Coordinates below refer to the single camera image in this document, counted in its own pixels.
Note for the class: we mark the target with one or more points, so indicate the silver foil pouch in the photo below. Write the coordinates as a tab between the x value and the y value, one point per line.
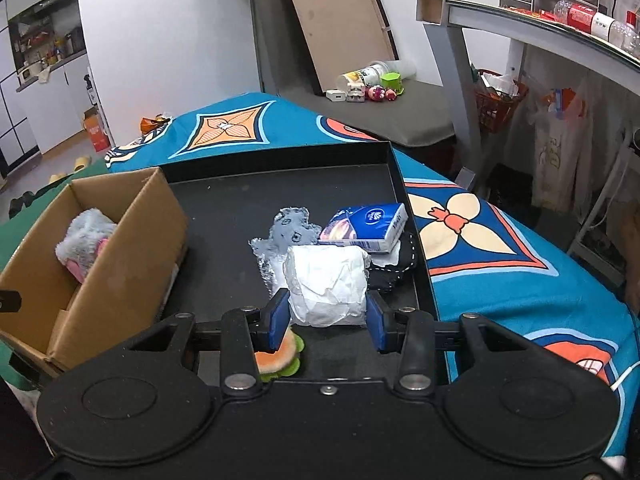
287	230

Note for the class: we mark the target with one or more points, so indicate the white block toy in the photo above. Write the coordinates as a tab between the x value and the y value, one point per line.
356	93

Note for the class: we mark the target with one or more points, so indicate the white kitchen cabinet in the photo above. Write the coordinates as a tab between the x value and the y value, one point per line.
55	110

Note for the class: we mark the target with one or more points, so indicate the blue printed blanket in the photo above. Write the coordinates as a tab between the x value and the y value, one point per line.
500	280

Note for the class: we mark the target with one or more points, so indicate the orange bag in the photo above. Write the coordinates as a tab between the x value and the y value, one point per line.
152	124

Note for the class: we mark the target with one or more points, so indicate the black spray bottle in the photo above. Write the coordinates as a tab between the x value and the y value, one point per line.
90	91

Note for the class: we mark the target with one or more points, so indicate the green toy cup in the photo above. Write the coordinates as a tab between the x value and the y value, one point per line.
391	84

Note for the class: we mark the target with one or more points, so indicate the clear plastic bottle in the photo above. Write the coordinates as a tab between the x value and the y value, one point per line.
627	35

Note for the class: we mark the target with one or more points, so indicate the brown cardboard box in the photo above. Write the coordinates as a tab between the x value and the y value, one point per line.
140	240

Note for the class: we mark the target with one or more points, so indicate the red-label plastic bottle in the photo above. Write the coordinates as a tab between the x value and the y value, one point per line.
582	17

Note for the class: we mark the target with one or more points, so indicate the white tissue roll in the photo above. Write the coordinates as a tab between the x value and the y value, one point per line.
327	280

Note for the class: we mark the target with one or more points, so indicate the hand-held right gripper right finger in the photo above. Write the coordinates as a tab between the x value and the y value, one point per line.
377	324

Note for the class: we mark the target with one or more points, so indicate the pink toy figure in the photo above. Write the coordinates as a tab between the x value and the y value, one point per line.
377	93

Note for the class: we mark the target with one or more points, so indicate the grey glass-top desk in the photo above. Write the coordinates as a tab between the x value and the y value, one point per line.
500	16

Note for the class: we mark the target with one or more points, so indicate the grey plush toy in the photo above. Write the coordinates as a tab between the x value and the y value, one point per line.
85	240

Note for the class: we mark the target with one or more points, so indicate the red plastic basket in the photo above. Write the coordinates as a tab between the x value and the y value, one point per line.
495	105

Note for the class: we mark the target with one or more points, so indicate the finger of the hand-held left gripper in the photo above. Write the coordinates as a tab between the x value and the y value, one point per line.
10	300

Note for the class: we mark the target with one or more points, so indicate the brown black-framed board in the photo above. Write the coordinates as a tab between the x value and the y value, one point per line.
330	20

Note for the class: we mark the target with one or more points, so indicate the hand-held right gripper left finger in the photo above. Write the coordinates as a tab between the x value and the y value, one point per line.
277	321

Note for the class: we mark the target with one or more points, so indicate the blue tissue pack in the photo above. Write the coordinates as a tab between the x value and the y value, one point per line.
367	225

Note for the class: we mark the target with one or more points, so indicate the white plastic bag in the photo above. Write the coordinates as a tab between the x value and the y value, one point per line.
555	155

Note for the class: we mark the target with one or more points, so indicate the plush burger toy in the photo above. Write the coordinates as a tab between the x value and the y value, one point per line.
275	360

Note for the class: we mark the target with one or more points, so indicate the orange cardboard box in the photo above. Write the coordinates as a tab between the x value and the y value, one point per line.
97	132

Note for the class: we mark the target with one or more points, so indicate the white charger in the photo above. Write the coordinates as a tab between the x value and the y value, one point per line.
335	95

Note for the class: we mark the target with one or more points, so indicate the black tray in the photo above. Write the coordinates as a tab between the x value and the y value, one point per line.
225	220

